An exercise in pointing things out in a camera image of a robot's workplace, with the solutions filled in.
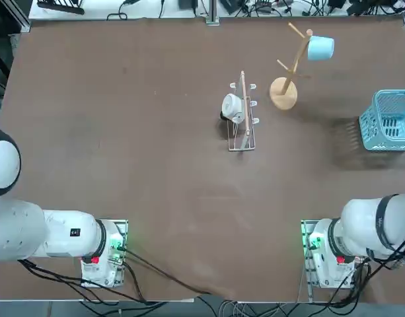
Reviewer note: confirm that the light blue plastic cup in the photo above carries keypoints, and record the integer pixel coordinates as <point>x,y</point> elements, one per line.
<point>321,49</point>

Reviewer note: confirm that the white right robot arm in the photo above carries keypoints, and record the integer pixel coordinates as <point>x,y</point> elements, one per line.
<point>357,228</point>

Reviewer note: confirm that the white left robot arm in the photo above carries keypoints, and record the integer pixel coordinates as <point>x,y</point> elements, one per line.
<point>23,231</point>

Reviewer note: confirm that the white cup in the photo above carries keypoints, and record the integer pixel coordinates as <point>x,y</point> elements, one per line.
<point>230,105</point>

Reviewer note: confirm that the wooden cup rack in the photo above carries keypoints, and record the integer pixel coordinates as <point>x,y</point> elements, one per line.
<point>283,95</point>

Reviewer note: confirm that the light blue plastic basket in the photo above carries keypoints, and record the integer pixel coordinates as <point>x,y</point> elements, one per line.
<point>370,132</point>

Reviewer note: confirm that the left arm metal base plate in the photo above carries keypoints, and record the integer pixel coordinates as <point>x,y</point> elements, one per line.
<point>123,228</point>

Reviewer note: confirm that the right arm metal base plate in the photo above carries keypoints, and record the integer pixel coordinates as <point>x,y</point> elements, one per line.
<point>305,228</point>

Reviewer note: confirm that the aluminium frame post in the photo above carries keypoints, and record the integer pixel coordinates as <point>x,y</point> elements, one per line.
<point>212,13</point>

